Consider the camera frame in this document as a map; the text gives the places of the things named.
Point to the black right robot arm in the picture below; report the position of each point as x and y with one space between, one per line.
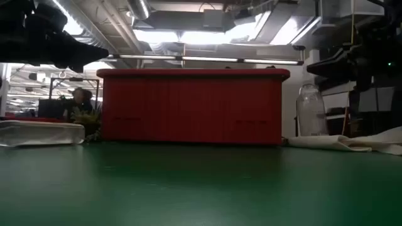
396 37

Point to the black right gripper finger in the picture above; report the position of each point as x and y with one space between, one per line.
329 67

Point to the wipes packet with orange label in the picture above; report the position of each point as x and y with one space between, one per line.
37 133

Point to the white cloth tote bag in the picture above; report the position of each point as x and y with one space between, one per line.
345 142

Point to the red plastic laundry basket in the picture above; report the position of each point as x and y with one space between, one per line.
191 110

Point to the small green potted plant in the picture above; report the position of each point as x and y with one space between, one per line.
86 120

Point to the person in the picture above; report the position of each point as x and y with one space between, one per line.
80 100

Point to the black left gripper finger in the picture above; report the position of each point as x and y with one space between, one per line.
75 53

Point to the clear plastic spray bottle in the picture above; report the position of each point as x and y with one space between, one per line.
311 110

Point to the dark computer monitor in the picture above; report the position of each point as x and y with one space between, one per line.
50 108

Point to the grey flat panel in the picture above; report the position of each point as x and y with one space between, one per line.
377 99

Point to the long ceiling light bar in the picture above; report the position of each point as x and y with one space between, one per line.
204 58

